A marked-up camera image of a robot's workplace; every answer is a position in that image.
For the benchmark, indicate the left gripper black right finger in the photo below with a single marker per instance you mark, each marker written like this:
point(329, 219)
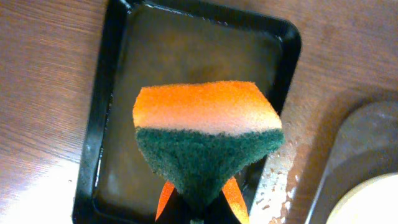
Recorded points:
point(219, 212)

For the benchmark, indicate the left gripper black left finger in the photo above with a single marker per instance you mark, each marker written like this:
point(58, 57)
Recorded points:
point(172, 209)

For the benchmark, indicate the orange green sponge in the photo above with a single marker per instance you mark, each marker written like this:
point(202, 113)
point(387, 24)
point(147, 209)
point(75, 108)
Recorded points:
point(199, 136)

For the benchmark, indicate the white plate back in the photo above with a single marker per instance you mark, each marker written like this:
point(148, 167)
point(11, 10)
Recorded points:
point(373, 201)

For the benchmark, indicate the large brown serving tray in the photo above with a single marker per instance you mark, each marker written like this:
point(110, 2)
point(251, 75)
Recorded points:
point(365, 147)

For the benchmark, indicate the small black tray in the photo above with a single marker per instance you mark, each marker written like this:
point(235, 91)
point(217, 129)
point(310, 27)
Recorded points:
point(147, 43)

